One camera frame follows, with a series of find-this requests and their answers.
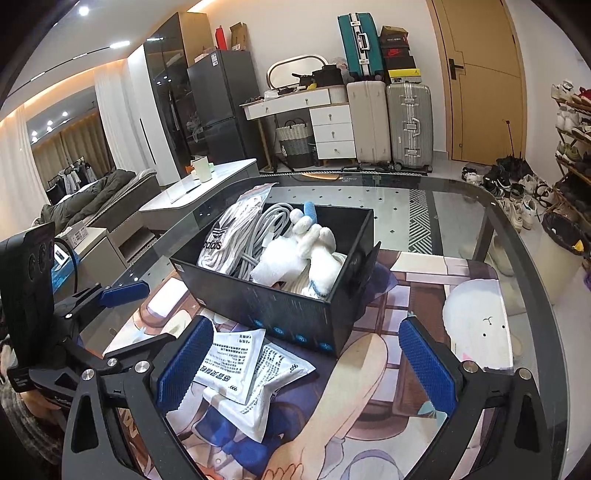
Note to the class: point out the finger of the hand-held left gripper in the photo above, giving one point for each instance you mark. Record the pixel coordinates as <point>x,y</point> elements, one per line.
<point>129,350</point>
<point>123,293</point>

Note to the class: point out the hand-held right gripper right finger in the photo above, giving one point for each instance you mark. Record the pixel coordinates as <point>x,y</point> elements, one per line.
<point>427,364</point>

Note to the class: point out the bed with dark blanket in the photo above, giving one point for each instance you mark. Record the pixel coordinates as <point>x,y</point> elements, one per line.
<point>101,194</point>

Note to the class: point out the white printed sachet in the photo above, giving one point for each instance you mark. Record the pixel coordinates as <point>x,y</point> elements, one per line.
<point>272,378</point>
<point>231,355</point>

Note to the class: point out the silver suitcase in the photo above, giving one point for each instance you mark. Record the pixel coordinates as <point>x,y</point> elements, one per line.
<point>408,124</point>

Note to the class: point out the printed table mat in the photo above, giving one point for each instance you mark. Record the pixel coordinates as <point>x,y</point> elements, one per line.
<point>369,369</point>

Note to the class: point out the black cooking pot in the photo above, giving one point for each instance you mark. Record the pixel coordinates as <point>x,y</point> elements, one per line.
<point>328,76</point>

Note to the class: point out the wooden door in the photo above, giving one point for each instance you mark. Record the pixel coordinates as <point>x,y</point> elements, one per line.
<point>485,92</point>

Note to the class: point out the black umbrella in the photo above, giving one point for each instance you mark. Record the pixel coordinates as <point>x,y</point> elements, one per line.
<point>510,161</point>

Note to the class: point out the white side cabinet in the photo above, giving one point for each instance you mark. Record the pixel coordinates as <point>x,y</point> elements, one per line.
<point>92,244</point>

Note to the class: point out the oval mirror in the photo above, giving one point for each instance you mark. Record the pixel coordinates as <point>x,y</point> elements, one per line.
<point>286,74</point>

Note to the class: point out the dark grey fridge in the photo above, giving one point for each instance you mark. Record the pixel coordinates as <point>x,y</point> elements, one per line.
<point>226,92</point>

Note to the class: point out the stack of shoe boxes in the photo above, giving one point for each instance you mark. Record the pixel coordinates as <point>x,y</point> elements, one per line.
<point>397,55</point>

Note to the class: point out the cardboard box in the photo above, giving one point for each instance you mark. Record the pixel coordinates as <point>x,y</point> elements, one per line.
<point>240,37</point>

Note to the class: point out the white dressing table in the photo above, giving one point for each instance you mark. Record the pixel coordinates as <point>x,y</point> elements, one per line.
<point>295,99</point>

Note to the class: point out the trash bin with black bag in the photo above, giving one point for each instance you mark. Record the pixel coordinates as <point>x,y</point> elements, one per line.
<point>554,263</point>

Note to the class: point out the woven laundry basket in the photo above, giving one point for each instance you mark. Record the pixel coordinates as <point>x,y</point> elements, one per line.
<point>295,138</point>

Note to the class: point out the dark glass cabinet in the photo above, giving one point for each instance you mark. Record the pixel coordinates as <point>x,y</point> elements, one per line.
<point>166,92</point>

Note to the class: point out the white curtain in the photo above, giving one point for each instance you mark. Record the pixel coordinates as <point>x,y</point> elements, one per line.
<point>111,120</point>

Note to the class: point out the blue fuzzy object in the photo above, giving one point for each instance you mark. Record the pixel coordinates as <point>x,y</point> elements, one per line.
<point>310,211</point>

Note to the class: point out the pile of shoes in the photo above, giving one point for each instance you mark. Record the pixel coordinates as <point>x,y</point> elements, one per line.
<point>517,184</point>

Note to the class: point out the white plush toy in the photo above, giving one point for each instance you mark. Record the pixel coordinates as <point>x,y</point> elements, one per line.
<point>318,249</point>

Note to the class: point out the black storage box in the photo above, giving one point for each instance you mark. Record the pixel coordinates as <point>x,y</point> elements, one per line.
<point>277,314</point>

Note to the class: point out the beige suitcase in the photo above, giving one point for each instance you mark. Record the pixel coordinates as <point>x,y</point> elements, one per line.
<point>367,120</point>

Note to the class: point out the pale green cup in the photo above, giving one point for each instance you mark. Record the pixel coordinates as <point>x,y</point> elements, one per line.
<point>202,170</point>

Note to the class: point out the clothes rack with garments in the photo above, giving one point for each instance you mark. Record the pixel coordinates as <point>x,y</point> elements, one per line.
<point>74,177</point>

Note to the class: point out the black and white patterned rug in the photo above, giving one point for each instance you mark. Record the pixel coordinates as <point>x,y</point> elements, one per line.
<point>420,217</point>

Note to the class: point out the person's left forearm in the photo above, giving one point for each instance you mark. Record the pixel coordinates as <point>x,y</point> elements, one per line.
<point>23,429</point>

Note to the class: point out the red box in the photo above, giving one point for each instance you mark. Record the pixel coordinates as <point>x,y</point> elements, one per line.
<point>221,39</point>

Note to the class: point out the wooden shoe rack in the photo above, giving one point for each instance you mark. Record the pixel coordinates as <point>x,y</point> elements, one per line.
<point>577,161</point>

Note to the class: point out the teal suitcase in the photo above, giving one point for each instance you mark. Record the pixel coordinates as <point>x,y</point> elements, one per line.
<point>358,46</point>

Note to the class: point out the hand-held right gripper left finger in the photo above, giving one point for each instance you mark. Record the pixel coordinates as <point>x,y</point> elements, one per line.
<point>184,364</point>

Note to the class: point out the white low table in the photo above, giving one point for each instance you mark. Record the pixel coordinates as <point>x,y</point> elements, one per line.
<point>221,173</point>

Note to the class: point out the logo printed plastic bag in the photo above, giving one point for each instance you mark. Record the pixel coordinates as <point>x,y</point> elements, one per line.
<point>217,244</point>

